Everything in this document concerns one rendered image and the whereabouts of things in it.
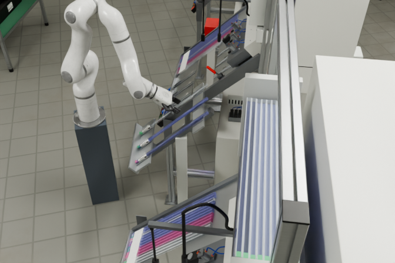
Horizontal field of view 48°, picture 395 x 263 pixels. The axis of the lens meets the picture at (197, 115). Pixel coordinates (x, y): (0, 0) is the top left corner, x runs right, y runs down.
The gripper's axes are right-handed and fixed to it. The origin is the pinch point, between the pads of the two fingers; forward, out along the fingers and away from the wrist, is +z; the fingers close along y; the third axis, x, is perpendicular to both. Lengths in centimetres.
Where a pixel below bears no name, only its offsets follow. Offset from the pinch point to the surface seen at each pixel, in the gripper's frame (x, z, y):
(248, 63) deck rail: -40.5, 15.7, 6.3
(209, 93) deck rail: -11.6, 12.9, 8.8
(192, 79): 2.5, 11.4, 35.6
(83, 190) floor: 115, 0, 18
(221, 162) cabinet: 27, 52, 8
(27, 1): 142, -95, 233
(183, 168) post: 25.0, 22.6, -14.0
